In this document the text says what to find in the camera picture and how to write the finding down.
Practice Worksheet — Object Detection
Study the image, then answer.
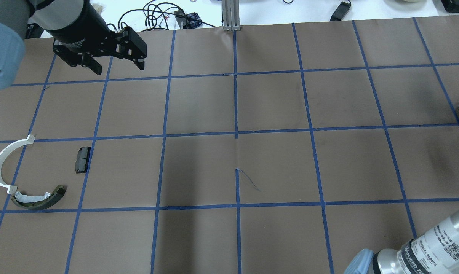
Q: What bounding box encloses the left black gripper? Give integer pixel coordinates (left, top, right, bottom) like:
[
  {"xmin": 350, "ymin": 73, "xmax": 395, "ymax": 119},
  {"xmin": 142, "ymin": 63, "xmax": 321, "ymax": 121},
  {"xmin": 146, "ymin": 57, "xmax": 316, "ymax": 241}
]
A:
[{"xmin": 52, "ymin": 0, "xmax": 147, "ymax": 76}]

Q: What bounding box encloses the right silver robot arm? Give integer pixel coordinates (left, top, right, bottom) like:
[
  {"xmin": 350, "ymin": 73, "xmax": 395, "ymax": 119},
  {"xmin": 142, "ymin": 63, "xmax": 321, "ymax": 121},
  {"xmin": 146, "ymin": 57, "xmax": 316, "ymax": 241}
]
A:
[{"xmin": 345, "ymin": 210, "xmax": 459, "ymax": 274}]

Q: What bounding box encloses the aluminium frame post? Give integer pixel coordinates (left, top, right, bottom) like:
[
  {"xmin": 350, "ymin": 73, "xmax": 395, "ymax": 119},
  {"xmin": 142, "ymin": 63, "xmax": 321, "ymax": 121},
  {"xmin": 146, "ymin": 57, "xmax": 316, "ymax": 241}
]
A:
[{"xmin": 221, "ymin": 0, "xmax": 241, "ymax": 31}]

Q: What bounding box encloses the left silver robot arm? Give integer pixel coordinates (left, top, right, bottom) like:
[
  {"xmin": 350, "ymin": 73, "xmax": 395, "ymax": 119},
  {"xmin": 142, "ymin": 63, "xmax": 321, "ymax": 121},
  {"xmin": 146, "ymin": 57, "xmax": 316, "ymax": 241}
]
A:
[{"xmin": 0, "ymin": 0, "xmax": 147, "ymax": 90}]

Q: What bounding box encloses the dark green brake shoe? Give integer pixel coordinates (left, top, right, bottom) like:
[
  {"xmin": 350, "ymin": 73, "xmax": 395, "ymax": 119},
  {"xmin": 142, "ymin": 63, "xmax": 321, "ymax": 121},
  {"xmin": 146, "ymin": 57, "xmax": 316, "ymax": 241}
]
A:
[{"xmin": 11, "ymin": 185, "xmax": 66, "ymax": 210}]

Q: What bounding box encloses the white plastic arc piece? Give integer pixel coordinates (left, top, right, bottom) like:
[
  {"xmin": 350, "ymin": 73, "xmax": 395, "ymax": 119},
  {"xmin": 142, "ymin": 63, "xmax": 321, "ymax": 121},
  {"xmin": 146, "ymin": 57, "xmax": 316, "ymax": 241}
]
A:
[{"xmin": 0, "ymin": 135, "xmax": 36, "ymax": 194}]

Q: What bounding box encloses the black power adapter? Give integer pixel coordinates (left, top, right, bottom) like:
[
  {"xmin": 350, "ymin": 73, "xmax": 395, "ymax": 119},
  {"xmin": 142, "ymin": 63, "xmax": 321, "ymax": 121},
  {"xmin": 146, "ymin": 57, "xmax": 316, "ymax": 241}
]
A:
[{"xmin": 330, "ymin": 0, "xmax": 352, "ymax": 21}]

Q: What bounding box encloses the black brake pad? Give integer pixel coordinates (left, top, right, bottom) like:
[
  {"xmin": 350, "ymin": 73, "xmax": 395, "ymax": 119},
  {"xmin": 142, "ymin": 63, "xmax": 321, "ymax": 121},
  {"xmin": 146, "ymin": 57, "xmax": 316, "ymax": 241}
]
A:
[{"xmin": 75, "ymin": 147, "xmax": 91, "ymax": 174}]

